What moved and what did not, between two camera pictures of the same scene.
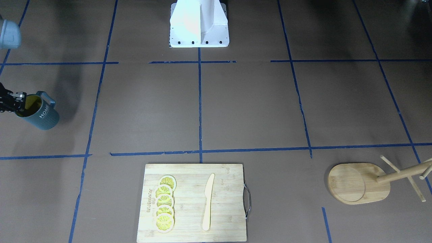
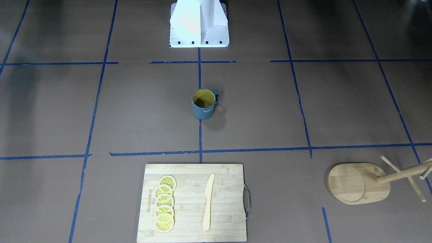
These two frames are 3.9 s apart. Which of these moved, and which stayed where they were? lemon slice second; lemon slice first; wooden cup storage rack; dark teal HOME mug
Moved: dark teal HOME mug
Stayed: lemon slice second; wooden cup storage rack; lemon slice first
